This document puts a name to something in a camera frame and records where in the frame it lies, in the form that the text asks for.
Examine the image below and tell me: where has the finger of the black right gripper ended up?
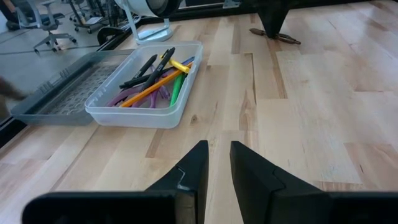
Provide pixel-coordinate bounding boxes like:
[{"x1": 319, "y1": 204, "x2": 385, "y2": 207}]
[{"x1": 257, "y1": 0, "x2": 292, "y2": 39}]

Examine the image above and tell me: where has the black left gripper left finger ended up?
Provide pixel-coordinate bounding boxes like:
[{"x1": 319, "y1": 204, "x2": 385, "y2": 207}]
[{"x1": 146, "y1": 139, "x2": 210, "y2": 224}]

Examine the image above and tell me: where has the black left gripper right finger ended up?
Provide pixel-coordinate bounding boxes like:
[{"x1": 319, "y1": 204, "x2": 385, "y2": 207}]
[{"x1": 229, "y1": 141, "x2": 330, "y2": 224}]

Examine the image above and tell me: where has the long dark pen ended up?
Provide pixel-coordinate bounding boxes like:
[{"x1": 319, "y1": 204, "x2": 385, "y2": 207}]
[{"x1": 249, "y1": 27, "x2": 302, "y2": 45}]

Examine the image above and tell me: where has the clear plastic supply box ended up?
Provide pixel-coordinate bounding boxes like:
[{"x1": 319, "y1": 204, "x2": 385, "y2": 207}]
[{"x1": 84, "y1": 40, "x2": 204, "y2": 130}]

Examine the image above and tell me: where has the green pen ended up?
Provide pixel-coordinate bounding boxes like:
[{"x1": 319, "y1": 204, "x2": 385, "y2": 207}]
[{"x1": 169, "y1": 73, "x2": 187, "y2": 107}]

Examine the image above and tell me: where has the orange pencil with pink eraser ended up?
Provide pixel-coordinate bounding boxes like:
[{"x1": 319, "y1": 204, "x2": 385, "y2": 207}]
[{"x1": 119, "y1": 62, "x2": 193, "y2": 108}]

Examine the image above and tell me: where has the yellow highlighter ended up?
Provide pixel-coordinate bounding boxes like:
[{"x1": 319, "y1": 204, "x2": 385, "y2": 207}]
[{"x1": 159, "y1": 55, "x2": 191, "y2": 75}]

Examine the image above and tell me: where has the black marker pen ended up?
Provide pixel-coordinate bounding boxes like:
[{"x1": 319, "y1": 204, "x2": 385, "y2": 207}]
[
  {"x1": 141, "y1": 47, "x2": 177, "y2": 91},
  {"x1": 132, "y1": 54, "x2": 159, "y2": 80},
  {"x1": 119, "y1": 67, "x2": 175, "y2": 90}
]

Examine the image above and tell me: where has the grey translucent box lid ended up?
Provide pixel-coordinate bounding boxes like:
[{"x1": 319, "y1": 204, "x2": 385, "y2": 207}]
[{"x1": 11, "y1": 49, "x2": 135, "y2": 127}]

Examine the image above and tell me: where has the black rolling stand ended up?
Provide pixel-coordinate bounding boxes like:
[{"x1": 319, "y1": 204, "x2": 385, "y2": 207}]
[{"x1": 67, "y1": 0, "x2": 109, "y2": 34}]

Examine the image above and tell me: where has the grey office chair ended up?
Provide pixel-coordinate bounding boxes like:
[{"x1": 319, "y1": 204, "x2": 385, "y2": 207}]
[{"x1": 14, "y1": 0, "x2": 78, "y2": 56}]

